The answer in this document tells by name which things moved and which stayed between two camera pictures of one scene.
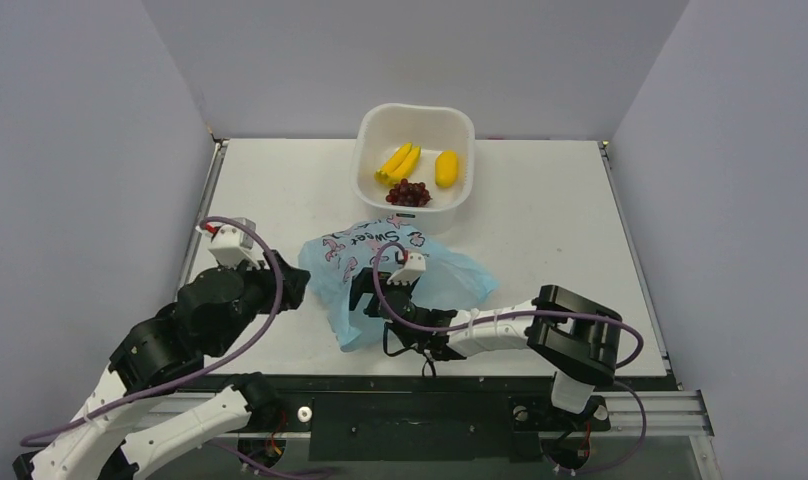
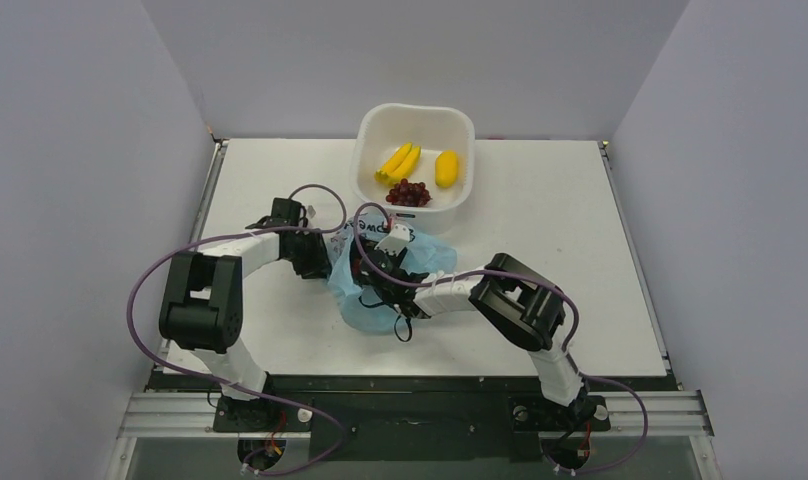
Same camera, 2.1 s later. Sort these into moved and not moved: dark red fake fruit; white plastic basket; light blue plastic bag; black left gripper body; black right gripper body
Moved: black right gripper body; light blue plastic bag; black left gripper body
Not moved: dark red fake fruit; white plastic basket
